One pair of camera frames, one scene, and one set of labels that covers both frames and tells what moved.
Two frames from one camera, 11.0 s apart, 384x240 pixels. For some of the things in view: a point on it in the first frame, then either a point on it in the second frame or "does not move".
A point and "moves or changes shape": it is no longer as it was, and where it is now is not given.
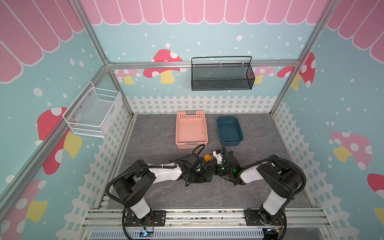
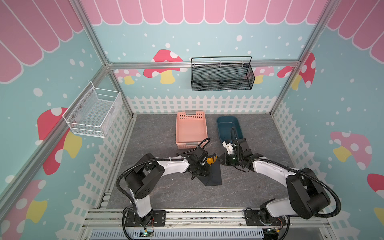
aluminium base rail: (307, 224) does not move
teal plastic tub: (230, 131) does not move
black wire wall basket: (222, 77) does not move
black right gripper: (223, 163) -> (227, 159)
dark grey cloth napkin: (200, 176) moves or changes shape
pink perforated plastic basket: (191, 130) does not move
